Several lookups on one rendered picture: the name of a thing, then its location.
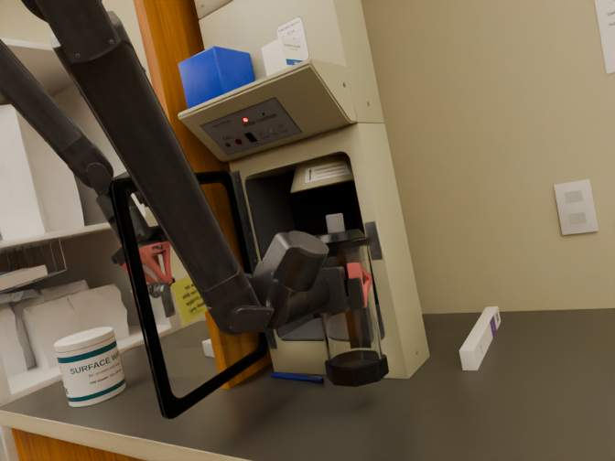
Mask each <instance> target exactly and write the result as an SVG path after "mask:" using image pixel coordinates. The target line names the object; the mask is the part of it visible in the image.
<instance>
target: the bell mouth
mask: <svg viewBox="0 0 615 461"><path fill-rule="evenodd" d="M351 181H354V177H353V173H352V168H351V160H350V157H349V156H348V155H347V154H342V155H333V156H328V157H323V158H320V159H316V160H312V161H308V162H305V163H302V164H299V165H296V170H295V174H294V178H293V183H292V187H291V191H290V193H297V192H302V191H307V190H311V189H316V188H324V187H329V186H334V185H338V184H342V183H347V182H351Z"/></svg>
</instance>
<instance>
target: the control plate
mask: <svg viewBox="0 0 615 461"><path fill-rule="evenodd" d="M260 112H265V116H262V115H261V114H260ZM243 118H247V119H248V122H244V121H243ZM279 124H280V125H283V126H284V127H283V129H279V127H278V126H279ZM200 127H201V128H202V130H203V131H204V132H205V133H206V134H207V135H208V136H209V137H210V138H211V139H212V140H213V141H214V142H215V143H216V144H217V145H218V146H219V147H220V148H221V149H222V150H223V151H224V153H225V154H226V155H233V154H236V153H240V152H242V151H245V150H248V149H252V148H255V147H257V146H260V145H266V144H269V143H272V142H274V141H278V140H281V139H284V138H287V137H290V136H293V135H296V134H301V133H303V132H302V131H301V130H300V129H299V127H298V126H297V125H296V123H295V122H294V121H293V119H292V118H291V117H290V116H289V114H288V113H287V112H286V110H285V109H284V108H283V106H282V105H281V104H280V103H279V101H278V100H277V99H276V97H274V98H272V99H270V100H267V101H264V102H260V103H258V104H256V105H253V106H251V107H248V108H245V109H243V110H240V111H238V112H236V113H232V114H229V115H226V116H224V117H222V118H219V119H217V120H214V121H211V122H209V123H205V124H203V125H200ZM269 128H272V129H273V130H274V131H273V132H271V133H270V132H269V130H268V129H269ZM259 132H263V133H264V134H263V135H260V134H259ZM247 133H251V134H252V135H253V136H254V137H255V138H256V140H257V142H253V143H251V142H250V141H249V140H248V138H247V137H246V136H245V135H244V134H247ZM236 139H240V140H242V144H241V145H237V144H236V143H235V140H236ZM225 144H230V145H231V146H230V147H228V146H226V145H225Z"/></svg>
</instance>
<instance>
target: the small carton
mask: <svg viewBox="0 0 615 461"><path fill-rule="evenodd" d="M262 53H263V58H264V65H265V70H266V75H267V76H269V75H271V74H274V73H276V72H278V71H280V70H284V69H286V68H288V67H291V66H293V65H296V64H297V63H299V62H302V61H304V60H305V59H304V54H303V49H302V45H301V40H296V39H291V38H279V39H277V40H275V41H273V42H271V43H270V44H268V45H266V46H264V47H262Z"/></svg>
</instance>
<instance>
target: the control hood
mask: <svg viewBox="0 0 615 461"><path fill-rule="evenodd" d="M274 97H276V99H277V100H278V101H279V103H280V104H281V105H282V106H283V108H284V109H285V110H286V112H287V113H288V114H289V116H290V117H291V118H292V119H293V121H294V122H295V123H296V125H297V126H298V127H299V129H300V130H301V131H302V132H303V133H301V134H296V135H293V136H290V137H287V138H284V139H281V140H278V141H274V142H272V143H269V144H266V145H260V146H257V147H255V148H252V149H248V150H245V151H242V152H240V153H236V154H233V155H226V154H225V153H224V151H223V150H222V149H221V148H220V147H219V146H218V145H217V144H216V143H215V142H214V141H213V140H212V139H211V138H210V137H209V136H208V135H207V134H206V133H205V132H204V131H203V130H202V128H201V127H200V125H203V124H205V123H209V122H211V121H214V120H217V119H219V118H222V117H224V116H226V115H229V114H232V113H236V112H238V111H240V110H243V109H245V108H248V107H251V106H253V105H256V104H258V103H260V102H264V101H267V100H270V99H272V98H274ZM178 118H179V120H180V121H181V122H183V123H184V124H185V125H186V126H187V127H188V128H189V129H190V131H191V132H192V133H194V134H195V135H196V136H197V137H198V138H199V139H200V140H201V142H202V143H203V144H205V145H206V146H207V147H208V149H209V150H210V151H211V152H212V153H213V154H214V155H215V156H216V157H217V158H218V159H219V160H220V161H222V162H226V161H231V160H234V159H237V158H240V157H244V156H247V155H252V154H255V153H258V152H262V151H264V150H267V149H271V148H274V147H277V146H280V145H285V144H289V143H292V142H295V141H298V140H301V139H304V138H308V137H310V136H313V135H317V134H322V133H326V132H328V131H331V130H335V129H338V128H341V127H344V126H347V125H350V124H354V123H355V122H356V121H357V120H356V115H355V111H354V106H353V101H352V97H351V88H350V84H349V79H348V73H347V69H346V67H344V66H341V65H337V64H332V63H328V62H324V61H319V60H315V59H307V60H304V61H302V62H299V63H297V64H296V65H293V66H291V67H288V68H286V69H284V70H280V71H278V72H276V73H274V74H271V75H269V76H266V77H264V78H262V79H260V80H256V81H254V82H252V83H249V84H247V85H244V86H242V87H241V88H238V89H236V90H233V91H230V92H227V93H225V94H223V95H221V96H219V97H216V98H214V99H212V100H209V101H207V102H204V103H202V104H199V105H197V106H194V107H192V108H190V109H187V110H186V111H183V112H181V113H179V114H178Z"/></svg>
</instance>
